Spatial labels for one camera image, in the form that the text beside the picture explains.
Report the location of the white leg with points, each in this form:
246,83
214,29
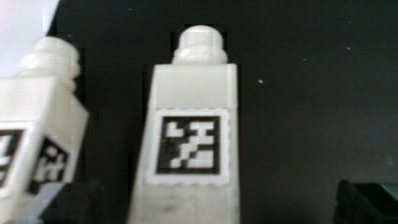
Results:
187,181
43,121

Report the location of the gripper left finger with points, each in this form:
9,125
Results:
75,203

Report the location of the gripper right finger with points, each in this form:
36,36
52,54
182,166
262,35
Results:
366,203

